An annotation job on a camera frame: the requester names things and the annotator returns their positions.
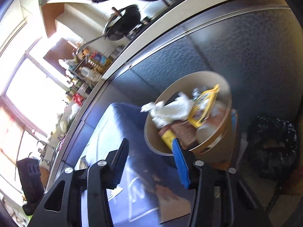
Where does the yellow foil snack bag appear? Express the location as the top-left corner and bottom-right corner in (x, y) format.
(187, 84), (220, 129)

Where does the white tissue paper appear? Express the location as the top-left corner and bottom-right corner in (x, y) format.
(141, 92), (195, 129)

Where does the round cardboard trash bin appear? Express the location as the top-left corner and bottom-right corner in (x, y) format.
(144, 71), (235, 168)

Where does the dark kitchen cabinet counter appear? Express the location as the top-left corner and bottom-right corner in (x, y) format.
(48, 0), (302, 186)

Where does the chrome sink faucet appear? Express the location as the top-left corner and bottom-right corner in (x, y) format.
(37, 140), (51, 162)

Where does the blue patterned tablecloth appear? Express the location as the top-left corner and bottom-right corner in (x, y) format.
(74, 103), (194, 226)

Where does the black garbage bag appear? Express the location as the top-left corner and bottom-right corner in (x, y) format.
(247, 116), (298, 181)

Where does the red plastic bag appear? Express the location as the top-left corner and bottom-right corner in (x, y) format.
(72, 92), (85, 106)

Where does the yellow oil bottle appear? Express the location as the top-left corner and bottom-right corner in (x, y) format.
(88, 52), (112, 74)

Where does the black wok with handle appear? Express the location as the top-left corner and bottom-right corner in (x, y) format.
(76, 5), (141, 54)

